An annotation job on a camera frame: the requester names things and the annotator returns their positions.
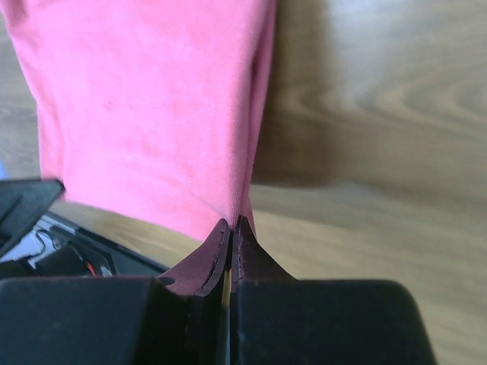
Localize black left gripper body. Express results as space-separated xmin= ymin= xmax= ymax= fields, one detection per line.
xmin=1 ymin=213 xmax=167 ymax=278

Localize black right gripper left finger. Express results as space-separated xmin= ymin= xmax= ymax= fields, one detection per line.
xmin=1 ymin=221 xmax=231 ymax=364

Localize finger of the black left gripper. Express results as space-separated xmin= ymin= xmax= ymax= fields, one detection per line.
xmin=1 ymin=179 xmax=65 ymax=257

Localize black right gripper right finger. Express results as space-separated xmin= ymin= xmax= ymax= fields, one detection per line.
xmin=229 ymin=217 xmax=437 ymax=364

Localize dusty red t-shirt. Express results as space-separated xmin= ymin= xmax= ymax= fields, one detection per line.
xmin=1 ymin=1 xmax=277 ymax=240

